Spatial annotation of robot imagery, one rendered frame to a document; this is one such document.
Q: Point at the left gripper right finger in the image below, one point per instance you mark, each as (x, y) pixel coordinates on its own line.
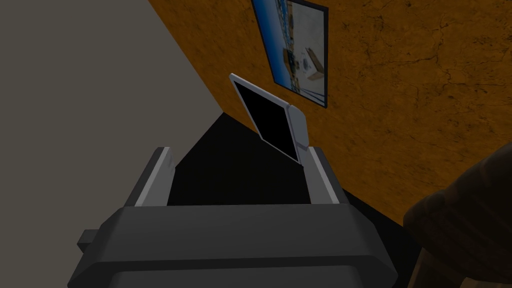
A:
(323, 180)

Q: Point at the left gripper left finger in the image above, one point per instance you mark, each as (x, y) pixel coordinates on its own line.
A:
(154, 180)

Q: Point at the white microwave with black door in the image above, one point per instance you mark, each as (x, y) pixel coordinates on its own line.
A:
(272, 120)

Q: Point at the framed blue and white picture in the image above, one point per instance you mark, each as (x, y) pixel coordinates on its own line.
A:
(300, 48)

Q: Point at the dark brown armchair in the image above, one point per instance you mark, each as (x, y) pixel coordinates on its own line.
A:
(468, 224)

